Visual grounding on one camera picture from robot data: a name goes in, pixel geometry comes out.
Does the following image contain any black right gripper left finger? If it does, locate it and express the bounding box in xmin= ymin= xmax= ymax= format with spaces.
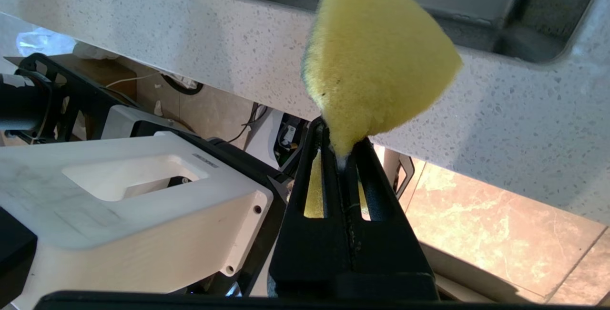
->
xmin=269 ymin=117 xmax=356 ymax=299

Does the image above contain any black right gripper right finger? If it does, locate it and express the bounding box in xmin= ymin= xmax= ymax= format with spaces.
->
xmin=346 ymin=138 xmax=432 ymax=275

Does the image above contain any yellow sponge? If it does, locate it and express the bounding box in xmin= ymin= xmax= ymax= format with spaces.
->
xmin=301 ymin=0 xmax=463 ymax=220

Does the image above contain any black device with white label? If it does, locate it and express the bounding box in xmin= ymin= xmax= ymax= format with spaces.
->
xmin=275 ymin=112 xmax=308 ymax=167

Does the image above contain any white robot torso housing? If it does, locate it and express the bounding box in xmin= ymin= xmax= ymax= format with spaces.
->
xmin=0 ymin=131 xmax=275 ymax=310

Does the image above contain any clear plastic bag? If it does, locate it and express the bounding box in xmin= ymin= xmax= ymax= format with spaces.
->
xmin=17 ymin=28 xmax=77 ymax=58

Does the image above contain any thin black cable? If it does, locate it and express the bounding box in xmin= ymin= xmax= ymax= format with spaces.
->
xmin=160 ymin=72 xmax=204 ymax=96

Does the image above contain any thin white cable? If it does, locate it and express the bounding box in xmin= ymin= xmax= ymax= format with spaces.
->
xmin=105 ymin=72 xmax=163 ymax=89

